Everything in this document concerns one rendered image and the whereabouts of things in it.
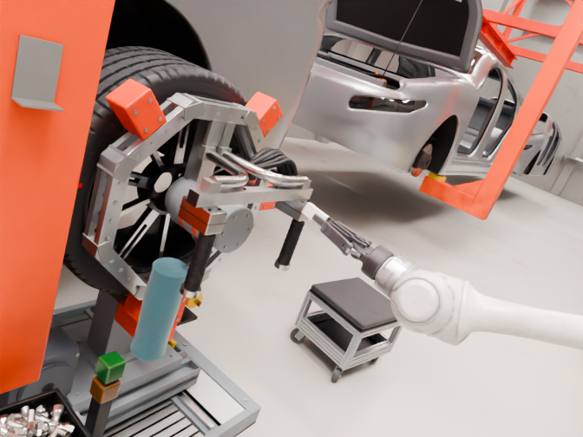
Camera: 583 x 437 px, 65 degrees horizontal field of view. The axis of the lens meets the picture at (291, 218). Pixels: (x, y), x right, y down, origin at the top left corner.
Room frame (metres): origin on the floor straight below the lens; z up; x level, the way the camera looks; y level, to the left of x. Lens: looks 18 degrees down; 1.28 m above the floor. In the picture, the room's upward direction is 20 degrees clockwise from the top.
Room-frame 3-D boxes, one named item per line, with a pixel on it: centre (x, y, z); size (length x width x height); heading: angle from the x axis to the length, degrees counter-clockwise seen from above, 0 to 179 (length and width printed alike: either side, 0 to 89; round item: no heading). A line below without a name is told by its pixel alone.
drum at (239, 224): (1.10, 0.21, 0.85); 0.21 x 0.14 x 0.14; 60
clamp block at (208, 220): (0.88, 0.18, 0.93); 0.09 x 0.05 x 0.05; 60
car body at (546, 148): (11.23, -4.14, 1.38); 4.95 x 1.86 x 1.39; 150
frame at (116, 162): (1.13, 0.27, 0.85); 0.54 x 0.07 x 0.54; 150
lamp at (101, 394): (0.70, 0.22, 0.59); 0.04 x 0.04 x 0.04; 60
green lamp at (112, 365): (0.70, 0.22, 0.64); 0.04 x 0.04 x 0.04; 60
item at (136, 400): (1.24, 0.40, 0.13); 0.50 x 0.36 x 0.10; 150
